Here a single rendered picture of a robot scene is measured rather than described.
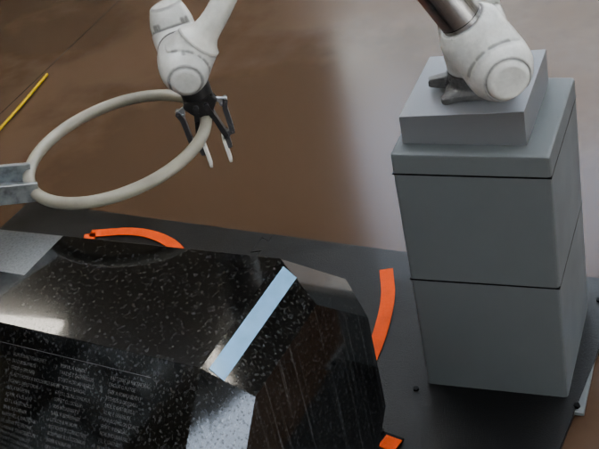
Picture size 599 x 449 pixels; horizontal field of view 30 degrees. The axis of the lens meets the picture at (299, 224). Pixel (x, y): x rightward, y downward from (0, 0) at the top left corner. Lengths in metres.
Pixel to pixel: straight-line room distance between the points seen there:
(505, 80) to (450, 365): 1.00
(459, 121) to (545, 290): 0.51
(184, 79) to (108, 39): 3.55
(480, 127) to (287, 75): 2.45
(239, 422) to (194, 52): 0.81
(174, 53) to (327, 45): 2.90
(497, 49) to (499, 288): 0.74
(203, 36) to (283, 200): 1.82
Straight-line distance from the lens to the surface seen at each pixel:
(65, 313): 2.44
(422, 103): 2.85
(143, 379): 2.25
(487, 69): 2.52
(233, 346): 2.24
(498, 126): 2.76
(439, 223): 2.90
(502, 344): 3.12
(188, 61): 2.44
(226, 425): 2.20
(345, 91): 4.89
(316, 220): 4.07
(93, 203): 2.60
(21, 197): 2.74
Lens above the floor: 2.25
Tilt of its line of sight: 34 degrees down
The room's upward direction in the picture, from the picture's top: 13 degrees counter-clockwise
